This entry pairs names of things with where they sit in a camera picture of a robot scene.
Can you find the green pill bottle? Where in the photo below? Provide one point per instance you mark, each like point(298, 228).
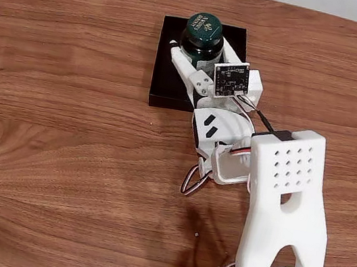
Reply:
point(202, 34)

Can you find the black open cardboard box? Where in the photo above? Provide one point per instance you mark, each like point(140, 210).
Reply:
point(163, 79)

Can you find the camera board on white mount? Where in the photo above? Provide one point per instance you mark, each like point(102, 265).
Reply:
point(230, 78)

